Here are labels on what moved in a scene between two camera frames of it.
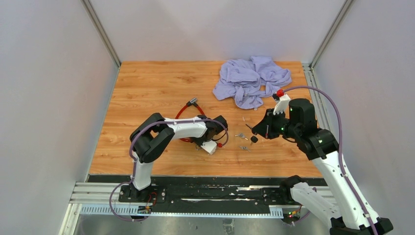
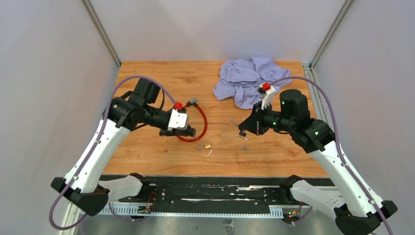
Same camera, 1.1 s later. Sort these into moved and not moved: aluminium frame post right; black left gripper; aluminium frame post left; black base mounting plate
Moved: black left gripper
Not moved: aluminium frame post right; black base mounting plate; aluminium frame post left
